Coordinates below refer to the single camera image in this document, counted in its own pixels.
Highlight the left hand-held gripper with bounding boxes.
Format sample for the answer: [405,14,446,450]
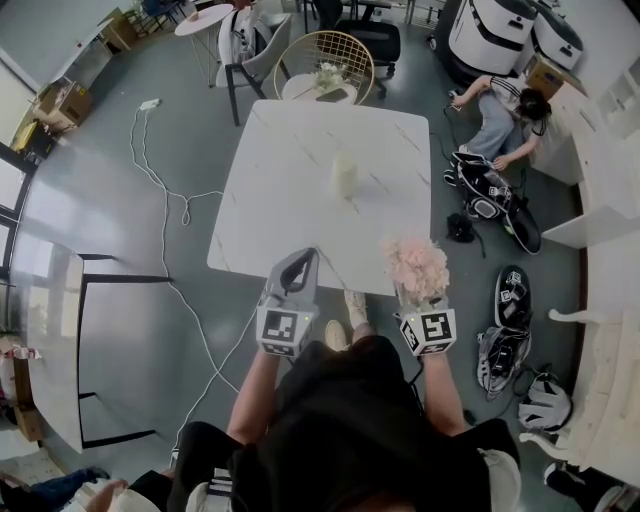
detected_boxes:
[255,246,322,359]

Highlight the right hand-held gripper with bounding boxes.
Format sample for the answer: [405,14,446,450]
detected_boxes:
[393,294,459,358]

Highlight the pink flowers bouquet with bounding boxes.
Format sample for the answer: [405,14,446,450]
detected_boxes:
[381,235,451,312]

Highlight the white vase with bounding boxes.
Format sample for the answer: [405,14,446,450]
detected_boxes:
[330,150,360,199]

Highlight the person's right forearm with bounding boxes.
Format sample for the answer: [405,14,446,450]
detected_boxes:
[421,352,469,438]

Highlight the person's left forearm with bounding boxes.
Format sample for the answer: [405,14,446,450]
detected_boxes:
[225,347,282,446]

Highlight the person's right shoe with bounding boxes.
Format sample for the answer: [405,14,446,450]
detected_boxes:
[343,288,370,327]

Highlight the person's shoe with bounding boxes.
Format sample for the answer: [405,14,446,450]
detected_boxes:
[323,318,352,352]
[343,288,370,327]

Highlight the person's left shoe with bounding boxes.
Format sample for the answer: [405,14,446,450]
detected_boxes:
[323,318,352,352]

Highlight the grey backpack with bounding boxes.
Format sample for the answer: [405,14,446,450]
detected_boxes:
[476,323,533,402]

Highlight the white marble table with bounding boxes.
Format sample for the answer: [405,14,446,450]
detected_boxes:
[206,98,434,298]

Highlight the black open equipment case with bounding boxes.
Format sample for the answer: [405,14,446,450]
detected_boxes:
[493,263,535,330]

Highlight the black cloth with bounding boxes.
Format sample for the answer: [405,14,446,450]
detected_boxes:
[445,211,482,245]

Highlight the black oval case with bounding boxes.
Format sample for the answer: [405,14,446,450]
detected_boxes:
[503,203,544,257]

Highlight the person's black shirt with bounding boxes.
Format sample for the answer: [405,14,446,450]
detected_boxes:
[167,334,521,512]

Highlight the white backpack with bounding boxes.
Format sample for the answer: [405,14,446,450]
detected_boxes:
[516,371,575,435]

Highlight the black and white bag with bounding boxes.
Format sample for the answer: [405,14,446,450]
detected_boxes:
[442,151,527,222]

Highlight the white shelf cabinet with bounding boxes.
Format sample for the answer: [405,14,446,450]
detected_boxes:
[519,59,640,474]

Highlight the grey upholstered chair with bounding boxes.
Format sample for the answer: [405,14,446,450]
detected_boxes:
[214,6,293,127]

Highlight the grey table black legs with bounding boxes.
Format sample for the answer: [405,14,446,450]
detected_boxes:
[23,243,175,455]

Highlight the black office chair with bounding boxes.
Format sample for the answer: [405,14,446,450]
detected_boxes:
[311,0,402,99]

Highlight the round pink side table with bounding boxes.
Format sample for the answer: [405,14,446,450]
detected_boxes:
[172,3,236,90]

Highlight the cardboard box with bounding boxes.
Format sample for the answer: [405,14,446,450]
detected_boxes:
[36,81,95,130]
[524,52,590,102]

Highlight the glass entrance door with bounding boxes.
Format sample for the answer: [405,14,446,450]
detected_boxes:
[0,138,37,272]

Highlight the white service robot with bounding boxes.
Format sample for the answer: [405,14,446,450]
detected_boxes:
[446,0,539,82]
[529,0,586,72]

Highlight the white floor cable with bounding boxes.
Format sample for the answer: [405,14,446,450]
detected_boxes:
[127,101,242,452]

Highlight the gold wire chair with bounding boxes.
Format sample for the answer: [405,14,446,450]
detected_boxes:
[272,30,377,107]

